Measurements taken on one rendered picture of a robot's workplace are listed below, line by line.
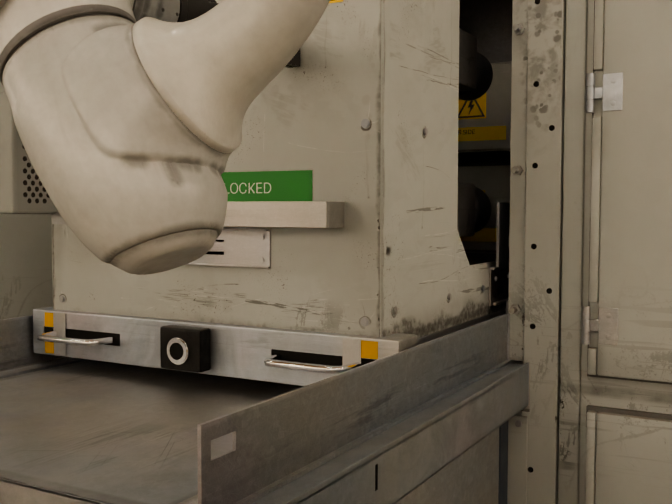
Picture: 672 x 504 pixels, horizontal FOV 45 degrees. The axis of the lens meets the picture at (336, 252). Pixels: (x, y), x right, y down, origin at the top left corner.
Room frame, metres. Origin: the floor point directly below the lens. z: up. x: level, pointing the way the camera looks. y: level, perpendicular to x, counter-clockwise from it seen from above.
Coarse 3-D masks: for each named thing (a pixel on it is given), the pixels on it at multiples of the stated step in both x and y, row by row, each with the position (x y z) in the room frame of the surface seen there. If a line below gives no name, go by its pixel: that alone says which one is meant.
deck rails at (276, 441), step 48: (0, 336) 1.06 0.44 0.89; (480, 336) 1.04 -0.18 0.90; (336, 384) 0.71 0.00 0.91; (384, 384) 0.79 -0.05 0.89; (432, 384) 0.90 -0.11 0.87; (240, 432) 0.58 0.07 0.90; (288, 432) 0.64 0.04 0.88; (336, 432) 0.71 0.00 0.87; (240, 480) 0.58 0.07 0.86; (288, 480) 0.63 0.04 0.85
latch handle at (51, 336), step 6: (42, 336) 1.04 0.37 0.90; (48, 336) 1.03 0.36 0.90; (54, 336) 1.03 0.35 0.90; (54, 342) 1.03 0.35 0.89; (60, 342) 1.02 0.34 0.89; (66, 342) 1.01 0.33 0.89; (72, 342) 1.01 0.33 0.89; (78, 342) 1.00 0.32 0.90; (84, 342) 1.00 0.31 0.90; (90, 342) 1.00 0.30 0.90; (96, 342) 1.00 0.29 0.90; (102, 342) 1.01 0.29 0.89; (108, 342) 1.02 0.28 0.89
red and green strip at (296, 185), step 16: (224, 176) 0.96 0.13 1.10; (240, 176) 0.95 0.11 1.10; (256, 176) 0.94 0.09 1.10; (272, 176) 0.93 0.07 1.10; (288, 176) 0.92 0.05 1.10; (304, 176) 0.91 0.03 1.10; (240, 192) 0.95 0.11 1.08; (256, 192) 0.94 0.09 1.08; (272, 192) 0.93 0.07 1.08; (288, 192) 0.92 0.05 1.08; (304, 192) 0.91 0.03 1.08
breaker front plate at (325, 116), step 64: (320, 64) 0.90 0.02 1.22; (256, 128) 0.94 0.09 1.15; (320, 128) 0.90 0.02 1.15; (320, 192) 0.90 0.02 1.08; (64, 256) 1.08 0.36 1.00; (256, 256) 0.93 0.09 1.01; (320, 256) 0.90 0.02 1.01; (192, 320) 0.98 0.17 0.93; (256, 320) 0.94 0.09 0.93; (320, 320) 0.90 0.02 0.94
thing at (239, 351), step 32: (96, 320) 1.04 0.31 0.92; (128, 320) 1.02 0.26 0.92; (160, 320) 0.99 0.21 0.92; (96, 352) 1.04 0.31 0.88; (128, 352) 1.02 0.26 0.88; (224, 352) 0.94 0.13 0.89; (256, 352) 0.92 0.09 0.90; (288, 352) 0.90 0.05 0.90; (320, 352) 0.88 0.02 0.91; (384, 352) 0.85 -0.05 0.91
